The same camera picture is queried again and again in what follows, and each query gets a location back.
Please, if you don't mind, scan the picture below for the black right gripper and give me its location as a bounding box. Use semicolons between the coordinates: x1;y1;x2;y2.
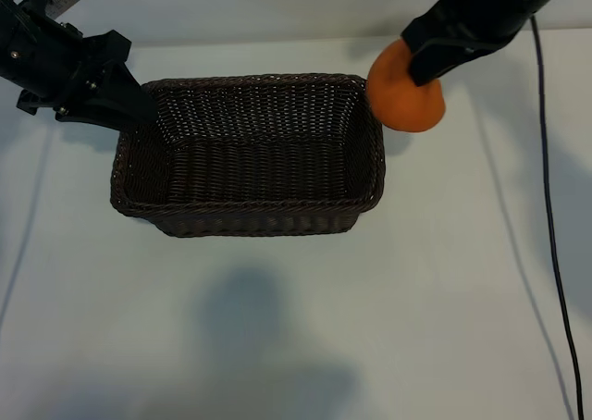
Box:
401;0;579;87

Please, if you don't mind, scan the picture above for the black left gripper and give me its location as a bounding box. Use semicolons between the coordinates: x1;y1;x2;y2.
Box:
0;0;159;136

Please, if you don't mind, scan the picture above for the dark brown wicker basket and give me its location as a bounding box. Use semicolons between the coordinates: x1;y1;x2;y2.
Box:
109;71;388;240

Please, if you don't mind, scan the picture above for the orange citrus fruit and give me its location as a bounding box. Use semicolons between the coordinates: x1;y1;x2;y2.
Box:
367;38;447;133

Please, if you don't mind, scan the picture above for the long black cable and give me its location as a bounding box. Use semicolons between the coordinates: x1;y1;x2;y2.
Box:
530;15;585;420

